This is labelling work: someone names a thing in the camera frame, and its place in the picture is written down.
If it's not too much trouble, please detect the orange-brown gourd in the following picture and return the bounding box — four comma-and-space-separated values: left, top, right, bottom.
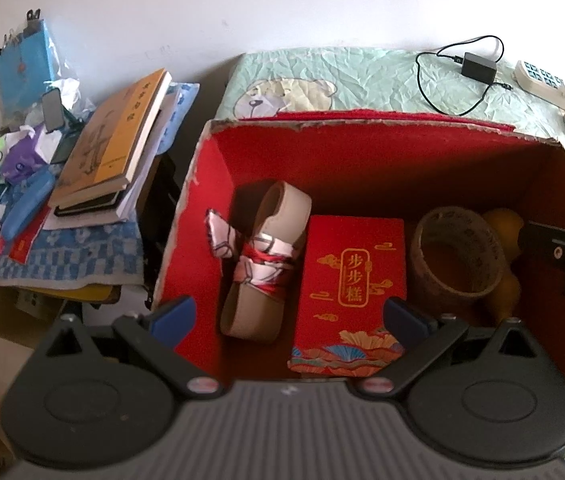
480, 207, 526, 328

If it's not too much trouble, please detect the black notebook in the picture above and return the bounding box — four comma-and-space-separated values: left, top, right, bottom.
51, 187, 127, 218

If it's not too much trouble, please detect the blue pencil case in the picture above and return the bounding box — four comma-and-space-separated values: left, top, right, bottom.
0, 170, 56, 241

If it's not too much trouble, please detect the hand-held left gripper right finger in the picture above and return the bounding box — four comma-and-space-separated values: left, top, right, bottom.
355, 297, 549, 402

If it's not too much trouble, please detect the red cardboard box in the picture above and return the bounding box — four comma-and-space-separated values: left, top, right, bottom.
152, 109, 565, 396

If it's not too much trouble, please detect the blue patterned cloth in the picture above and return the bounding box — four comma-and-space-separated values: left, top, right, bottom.
0, 82, 199, 292

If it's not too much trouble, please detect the small dark phone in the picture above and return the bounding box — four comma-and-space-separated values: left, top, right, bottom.
42, 87, 66, 133

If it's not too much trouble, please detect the crumpled white tissue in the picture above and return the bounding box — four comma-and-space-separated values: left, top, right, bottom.
47, 76, 86, 116

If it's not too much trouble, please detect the beige band with red-white ribbon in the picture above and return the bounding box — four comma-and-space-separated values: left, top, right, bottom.
205, 180, 313, 343

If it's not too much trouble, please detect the stack of books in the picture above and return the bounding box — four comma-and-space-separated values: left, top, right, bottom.
42, 82, 198, 231

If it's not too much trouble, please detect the red paper envelope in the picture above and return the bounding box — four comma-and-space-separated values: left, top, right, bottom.
0, 220, 38, 266

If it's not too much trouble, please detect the wide packing tape roll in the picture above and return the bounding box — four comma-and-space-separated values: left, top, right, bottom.
409, 205, 509, 306

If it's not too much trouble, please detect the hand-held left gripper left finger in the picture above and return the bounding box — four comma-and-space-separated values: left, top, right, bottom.
36, 296, 224, 402

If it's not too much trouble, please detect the small red gift box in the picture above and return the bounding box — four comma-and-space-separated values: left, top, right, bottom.
289, 215, 408, 376

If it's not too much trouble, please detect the black power adapter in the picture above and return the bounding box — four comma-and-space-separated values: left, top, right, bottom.
463, 52, 498, 83

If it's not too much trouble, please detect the black adapter cable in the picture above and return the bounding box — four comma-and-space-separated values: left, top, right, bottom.
415, 35, 513, 117

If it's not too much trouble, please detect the white power strip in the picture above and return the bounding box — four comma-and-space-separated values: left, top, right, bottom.
513, 59, 565, 113

